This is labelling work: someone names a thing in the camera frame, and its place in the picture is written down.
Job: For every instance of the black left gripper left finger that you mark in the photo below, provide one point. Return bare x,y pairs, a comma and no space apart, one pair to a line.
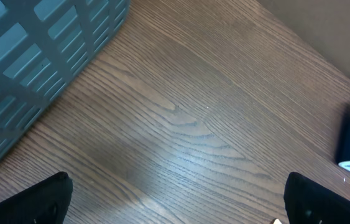
45,202

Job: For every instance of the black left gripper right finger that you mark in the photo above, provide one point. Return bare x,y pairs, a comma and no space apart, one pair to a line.
308,202

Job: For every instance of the grey plastic mesh basket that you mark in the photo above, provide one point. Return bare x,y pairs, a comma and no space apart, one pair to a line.
44,46

